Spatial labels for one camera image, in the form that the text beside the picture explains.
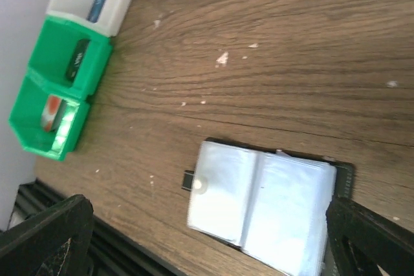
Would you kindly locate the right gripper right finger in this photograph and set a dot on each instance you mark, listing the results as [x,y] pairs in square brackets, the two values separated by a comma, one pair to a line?
[365,243]

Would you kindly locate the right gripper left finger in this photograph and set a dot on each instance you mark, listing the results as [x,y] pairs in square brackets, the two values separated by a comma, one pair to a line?
[55,241]

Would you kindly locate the black leather card holder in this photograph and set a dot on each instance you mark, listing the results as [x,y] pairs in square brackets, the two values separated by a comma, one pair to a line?
[269,205]

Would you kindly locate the red and white card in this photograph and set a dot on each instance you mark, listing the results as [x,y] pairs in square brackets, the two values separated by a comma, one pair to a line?
[52,113]

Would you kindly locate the dark card in bin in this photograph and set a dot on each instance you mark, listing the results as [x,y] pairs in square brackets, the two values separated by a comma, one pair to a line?
[76,59]

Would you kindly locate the blue card in bin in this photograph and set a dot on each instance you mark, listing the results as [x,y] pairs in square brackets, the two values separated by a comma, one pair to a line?
[95,10]

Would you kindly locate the green plastic bin front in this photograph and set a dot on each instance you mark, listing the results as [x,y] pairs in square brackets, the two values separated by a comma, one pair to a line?
[25,119]

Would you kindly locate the green plastic bin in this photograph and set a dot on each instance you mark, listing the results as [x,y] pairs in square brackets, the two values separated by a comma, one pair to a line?
[55,49]
[25,119]

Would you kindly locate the green plastic bin middle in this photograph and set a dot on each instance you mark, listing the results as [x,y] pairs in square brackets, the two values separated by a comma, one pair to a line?
[55,49]

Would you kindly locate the black aluminium frame rail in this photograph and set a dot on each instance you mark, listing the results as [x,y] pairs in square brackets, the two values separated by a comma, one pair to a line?
[110,252]

